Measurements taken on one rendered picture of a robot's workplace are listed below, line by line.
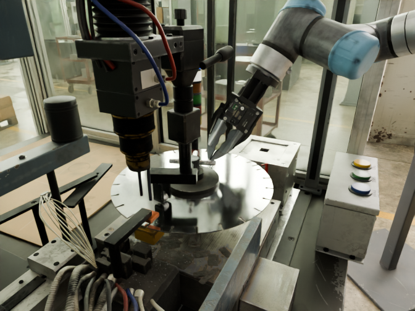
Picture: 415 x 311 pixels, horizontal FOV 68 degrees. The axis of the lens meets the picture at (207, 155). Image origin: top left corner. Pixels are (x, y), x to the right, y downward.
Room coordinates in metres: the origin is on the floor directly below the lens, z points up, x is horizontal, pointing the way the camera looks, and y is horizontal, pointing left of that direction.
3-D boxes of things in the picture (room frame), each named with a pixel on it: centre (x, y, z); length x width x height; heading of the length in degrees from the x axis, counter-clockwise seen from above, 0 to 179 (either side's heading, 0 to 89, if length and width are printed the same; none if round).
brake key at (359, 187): (0.60, -0.35, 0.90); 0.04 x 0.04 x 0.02
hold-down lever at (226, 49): (0.49, 0.00, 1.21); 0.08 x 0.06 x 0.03; 154
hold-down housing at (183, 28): (0.48, 0.04, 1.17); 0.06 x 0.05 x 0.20; 145
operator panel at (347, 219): (0.67, -0.37, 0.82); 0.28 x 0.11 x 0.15; 154
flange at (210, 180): (0.55, 0.03, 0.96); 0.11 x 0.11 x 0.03
